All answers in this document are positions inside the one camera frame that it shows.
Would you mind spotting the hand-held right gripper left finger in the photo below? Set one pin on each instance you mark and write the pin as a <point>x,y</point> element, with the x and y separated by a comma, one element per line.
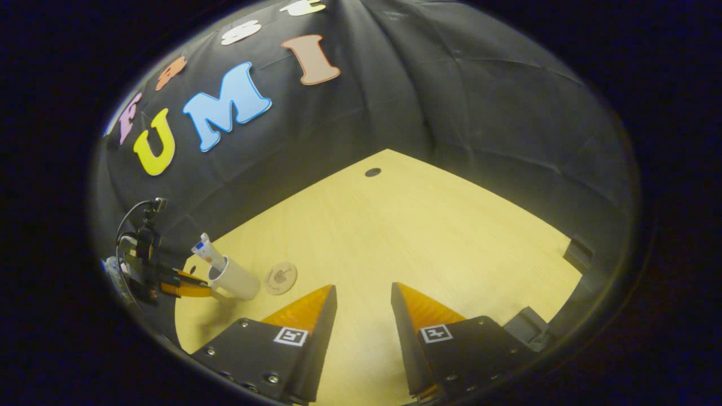
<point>316,349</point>

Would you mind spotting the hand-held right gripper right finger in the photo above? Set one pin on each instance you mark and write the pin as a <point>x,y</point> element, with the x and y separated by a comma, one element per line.
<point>409,349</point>

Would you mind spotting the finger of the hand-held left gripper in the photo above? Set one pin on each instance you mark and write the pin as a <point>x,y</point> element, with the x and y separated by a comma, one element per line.
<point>186,290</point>
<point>189,276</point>

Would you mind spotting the white toothpaste tube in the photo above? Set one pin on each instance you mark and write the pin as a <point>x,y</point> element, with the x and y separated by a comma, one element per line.
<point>206,248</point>

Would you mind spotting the round cork coaster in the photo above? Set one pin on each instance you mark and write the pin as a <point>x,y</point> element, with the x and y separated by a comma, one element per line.
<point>281,278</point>

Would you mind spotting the light wooden desktop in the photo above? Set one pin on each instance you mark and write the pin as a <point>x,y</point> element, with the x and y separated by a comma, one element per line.
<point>423,225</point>

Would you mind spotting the black block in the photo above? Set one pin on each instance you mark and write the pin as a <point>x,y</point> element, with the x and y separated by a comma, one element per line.
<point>579,255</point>

